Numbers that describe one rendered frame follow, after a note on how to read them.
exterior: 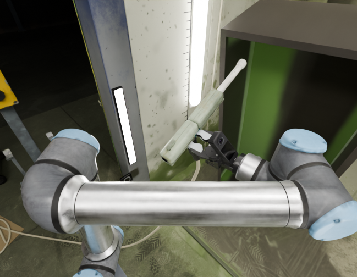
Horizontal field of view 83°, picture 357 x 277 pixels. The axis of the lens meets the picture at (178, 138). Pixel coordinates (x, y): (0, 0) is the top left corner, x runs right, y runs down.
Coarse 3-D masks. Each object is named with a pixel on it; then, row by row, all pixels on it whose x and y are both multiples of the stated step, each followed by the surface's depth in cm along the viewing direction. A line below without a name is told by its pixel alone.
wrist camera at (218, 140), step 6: (216, 132) 57; (222, 132) 57; (210, 138) 57; (216, 138) 56; (222, 138) 57; (210, 144) 58; (216, 144) 57; (222, 144) 57; (228, 144) 59; (216, 150) 59; (222, 150) 58; (228, 150) 60; (234, 150) 61; (222, 156) 60; (228, 156) 60; (234, 156) 61; (228, 162) 61
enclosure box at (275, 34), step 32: (288, 0) 87; (224, 32) 77; (256, 32) 71; (288, 32) 68; (320, 32) 65; (352, 32) 62; (224, 64) 87; (256, 64) 115; (288, 64) 104; (320, 64) 95; (352, 64) 87; (224, 96) 106; (256, 96) 130; (288, 96) 116; (320, 96) 104; (352, 96) 95; (224, 128) 126; (256, 128) 148; (288, 128) 130; (320, 128) 116; (352, 128) 105; (352, 160) 78
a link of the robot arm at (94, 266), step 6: (90, 264) 82; (96, 264) 82; (78, 270) 83; (84, 270) 78; (90, 270) 78; (96, 270) 79; (102, 270) 81; (108, 270) 83; (78, 276) 77; (84, 276) 77; (90, 276) 77; (96, 276) 77; (102, 276) 78; (108, 276) 82
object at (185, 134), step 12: (240, 60) 76; (228, 84) 73; (216, 96) 69; (204, 108) 68; (216, 108) 72; (192, 120) 67; (204, 120) 68; (180, 132) 65; (192, 132) 65; (168, 144) 61; (180, 144) 63; (168, 156) 61
